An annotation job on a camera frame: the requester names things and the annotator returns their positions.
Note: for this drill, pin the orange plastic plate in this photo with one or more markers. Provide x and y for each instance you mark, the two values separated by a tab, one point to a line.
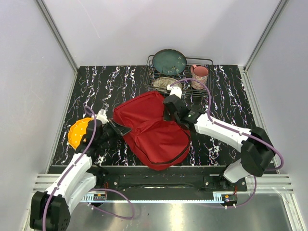
77	131

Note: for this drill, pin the speckled beige plate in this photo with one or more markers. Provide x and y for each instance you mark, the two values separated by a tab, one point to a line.
161	83

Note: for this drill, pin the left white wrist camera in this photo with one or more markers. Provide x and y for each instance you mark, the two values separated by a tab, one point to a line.
101	115

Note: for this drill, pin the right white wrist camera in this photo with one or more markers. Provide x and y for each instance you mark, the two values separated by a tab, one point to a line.
174	90

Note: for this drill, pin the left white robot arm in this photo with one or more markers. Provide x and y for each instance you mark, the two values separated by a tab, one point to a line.
51	209

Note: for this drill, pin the red student backpack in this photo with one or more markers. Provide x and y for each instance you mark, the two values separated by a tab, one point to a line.
157	143

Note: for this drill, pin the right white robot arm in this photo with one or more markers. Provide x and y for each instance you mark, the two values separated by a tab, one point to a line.
253	144

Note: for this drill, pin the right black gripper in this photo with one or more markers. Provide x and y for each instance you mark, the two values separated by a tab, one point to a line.
166	117

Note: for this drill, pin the teal ceramic plate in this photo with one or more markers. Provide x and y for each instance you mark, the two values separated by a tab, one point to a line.
169	62

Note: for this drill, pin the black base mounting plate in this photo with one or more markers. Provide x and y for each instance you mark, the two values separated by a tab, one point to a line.
207	178

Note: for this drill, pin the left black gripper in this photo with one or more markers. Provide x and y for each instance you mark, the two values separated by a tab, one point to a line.
119	129

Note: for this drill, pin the pink patterned mug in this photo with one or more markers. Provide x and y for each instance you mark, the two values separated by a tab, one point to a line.
200	73

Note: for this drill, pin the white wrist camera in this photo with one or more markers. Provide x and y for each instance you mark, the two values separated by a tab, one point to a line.
101	115
174	90

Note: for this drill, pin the black wire dish rack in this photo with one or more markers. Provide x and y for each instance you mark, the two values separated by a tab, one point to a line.
150	74

